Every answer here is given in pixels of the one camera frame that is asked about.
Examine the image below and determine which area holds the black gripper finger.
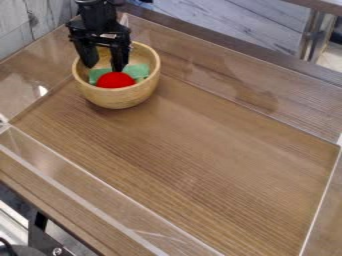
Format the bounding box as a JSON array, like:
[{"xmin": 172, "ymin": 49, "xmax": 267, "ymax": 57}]
[
  {"xmin": 109, "ymin": 43, "xmax": 129, "ymax": 72},
  {"xmin": 73, "ymin": 40, "xmax": 98, "ymax": 68}
]

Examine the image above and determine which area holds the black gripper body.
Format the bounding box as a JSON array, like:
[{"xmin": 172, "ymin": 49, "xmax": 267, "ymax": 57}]
[{"xmin": 65, "ymin": 0, "xmax": 130, "ymax": 47}]

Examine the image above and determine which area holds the red round fruit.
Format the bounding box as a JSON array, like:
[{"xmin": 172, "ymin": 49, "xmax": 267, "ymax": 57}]
[{"xmin": 96, "ymin": 72, "xmax": 134, "ymax": 88}]

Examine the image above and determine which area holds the green sponge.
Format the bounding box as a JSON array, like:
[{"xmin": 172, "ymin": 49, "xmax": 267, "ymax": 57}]
[{"xmin": 88, "ymin": 64, "xmax": 149, "ymax": 86}]

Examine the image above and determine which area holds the wooden bowl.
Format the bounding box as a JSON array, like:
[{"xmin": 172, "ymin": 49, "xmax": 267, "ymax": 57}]
[{"xmin": 72, "ymin": 41, "xmax": 160, "ymax": 109}]

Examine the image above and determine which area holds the metal table leg background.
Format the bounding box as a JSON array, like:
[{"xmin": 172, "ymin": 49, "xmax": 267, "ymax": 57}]
[{"xmin": 297, "ymin": 9, "xmax": 336, "ymax": 63}]

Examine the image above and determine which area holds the black table leg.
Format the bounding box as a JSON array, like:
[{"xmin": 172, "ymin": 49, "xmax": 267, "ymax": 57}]
[{"xmin": 27, "ymin": 211, "xmax": 74, "ymax": 256}]

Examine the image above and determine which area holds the clear acrylic tray wall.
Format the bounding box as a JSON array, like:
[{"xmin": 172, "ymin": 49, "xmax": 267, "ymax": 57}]
[{"xmin": 0, "ymin": 116, "xmax": 223, "ymax": 256}]

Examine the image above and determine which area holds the black cable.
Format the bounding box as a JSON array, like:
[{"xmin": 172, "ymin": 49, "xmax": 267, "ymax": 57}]
[{"xmin": 0, "ymin": 234, "xmax": 18, "ymax": 256}]

